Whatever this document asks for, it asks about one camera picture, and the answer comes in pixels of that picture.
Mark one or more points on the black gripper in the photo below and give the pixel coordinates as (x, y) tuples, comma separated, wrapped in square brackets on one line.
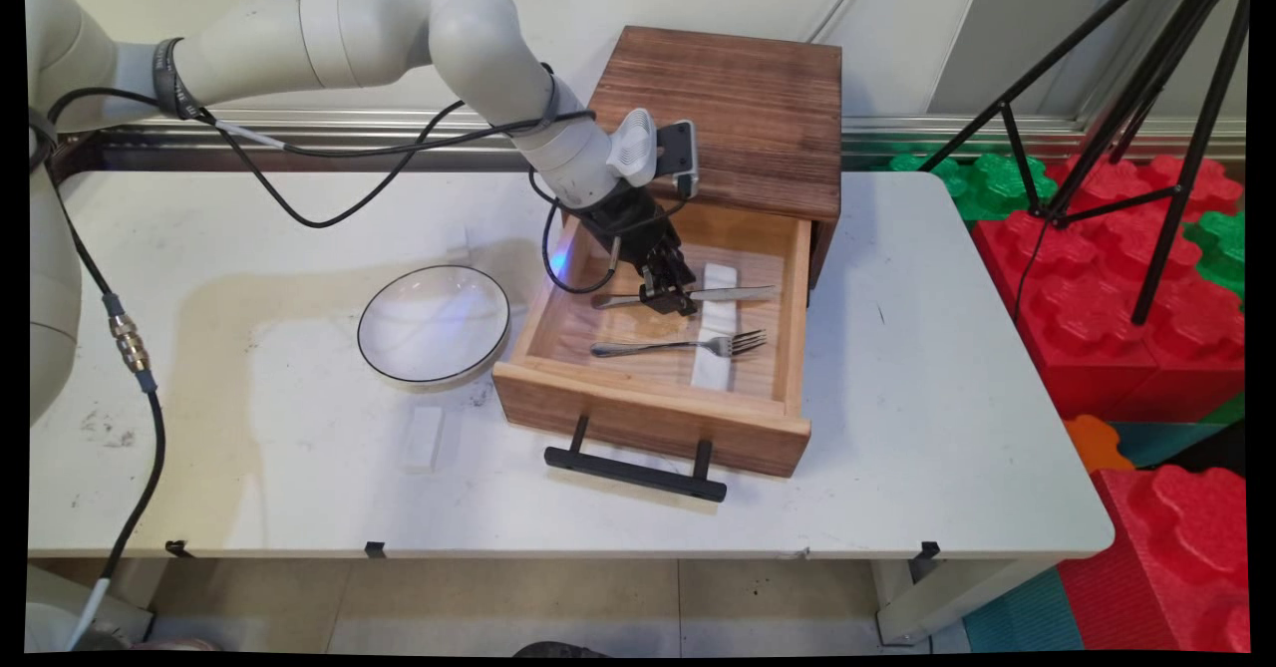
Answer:
[(633, 228)]

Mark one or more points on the silver table knife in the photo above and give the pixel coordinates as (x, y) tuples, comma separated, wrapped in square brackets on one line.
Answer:
[(738, 293)]

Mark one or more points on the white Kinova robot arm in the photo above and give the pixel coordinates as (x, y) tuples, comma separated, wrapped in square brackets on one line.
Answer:
[(399, 29)]

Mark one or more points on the white ceramic cutlery rest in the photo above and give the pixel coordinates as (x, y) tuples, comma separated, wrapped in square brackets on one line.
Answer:
[(424, 438), (720, 276), (459, 244), (712, 373)]

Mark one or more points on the silver fork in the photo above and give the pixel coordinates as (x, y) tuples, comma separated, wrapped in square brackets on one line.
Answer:
[(678, 346)]

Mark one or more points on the light wooden drawer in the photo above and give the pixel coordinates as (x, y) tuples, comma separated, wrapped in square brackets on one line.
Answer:
[(598, 333)]

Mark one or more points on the dark brown wooden cabinet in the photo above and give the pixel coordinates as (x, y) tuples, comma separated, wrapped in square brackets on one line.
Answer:
[(768, 99)]

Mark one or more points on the white plate with black rim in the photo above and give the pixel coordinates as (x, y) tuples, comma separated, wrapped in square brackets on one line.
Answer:
[(434, 323)]

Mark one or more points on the green foam building block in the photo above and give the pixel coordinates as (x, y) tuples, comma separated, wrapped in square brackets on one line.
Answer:
[(1224, 248), (997, 183)]

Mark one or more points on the white table leg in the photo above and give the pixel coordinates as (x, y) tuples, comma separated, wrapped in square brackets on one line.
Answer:
[(927, 597)]

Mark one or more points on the red foam building block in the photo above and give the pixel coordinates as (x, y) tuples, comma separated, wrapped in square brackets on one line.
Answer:
[(1116, 183), (1097, 288), (1176, 557)]

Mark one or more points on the orange foam piece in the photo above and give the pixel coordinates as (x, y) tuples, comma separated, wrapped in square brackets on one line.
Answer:
[(1097, 445)]

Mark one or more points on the teal foam mat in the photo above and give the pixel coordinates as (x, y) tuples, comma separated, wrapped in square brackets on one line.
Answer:
[(1022, 612)]

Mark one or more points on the black tripod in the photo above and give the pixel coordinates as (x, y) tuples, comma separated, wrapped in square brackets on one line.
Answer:
[(1196, 149)]

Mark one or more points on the white metal stand base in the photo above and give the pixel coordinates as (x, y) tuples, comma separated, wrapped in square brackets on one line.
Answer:
[(60, 617)]

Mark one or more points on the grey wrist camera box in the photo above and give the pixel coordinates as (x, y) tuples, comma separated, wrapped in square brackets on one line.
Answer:
[(676, 154)]

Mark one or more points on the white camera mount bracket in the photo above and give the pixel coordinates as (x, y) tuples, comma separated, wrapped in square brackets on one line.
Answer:
[(633, 149)]

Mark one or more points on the aluminium wall rail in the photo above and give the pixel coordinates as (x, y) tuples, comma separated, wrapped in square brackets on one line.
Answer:
[(897, 139)]

